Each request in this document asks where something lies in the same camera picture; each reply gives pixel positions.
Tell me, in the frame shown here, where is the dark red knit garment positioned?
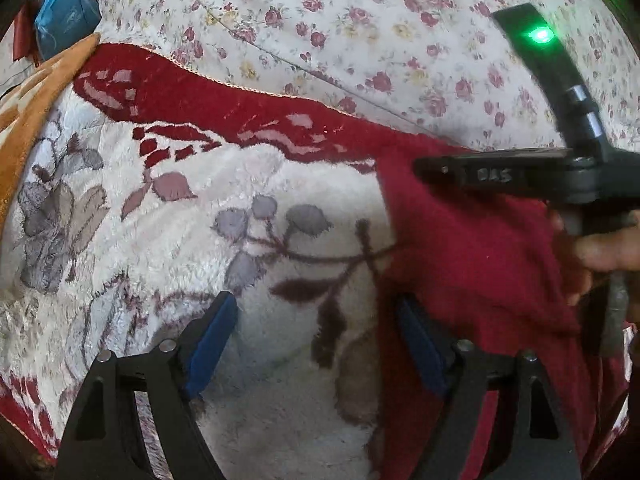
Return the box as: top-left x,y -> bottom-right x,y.
376,151 -> 627,479

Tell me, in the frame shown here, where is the person's right hand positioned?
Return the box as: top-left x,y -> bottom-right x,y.
548,209 -> 640,326

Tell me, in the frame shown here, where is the floral white bed sheet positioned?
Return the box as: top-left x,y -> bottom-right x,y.
99,0 -> 639,150

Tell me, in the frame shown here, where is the white red floral plush blanket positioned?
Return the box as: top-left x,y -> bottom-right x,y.
1,44 -> 447,479

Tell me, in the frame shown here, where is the orange patterned plush blanket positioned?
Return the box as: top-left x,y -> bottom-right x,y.
0,32 -> 100,224

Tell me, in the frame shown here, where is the blue plastic bag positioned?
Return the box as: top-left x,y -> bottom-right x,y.
34,0 -> 101,61

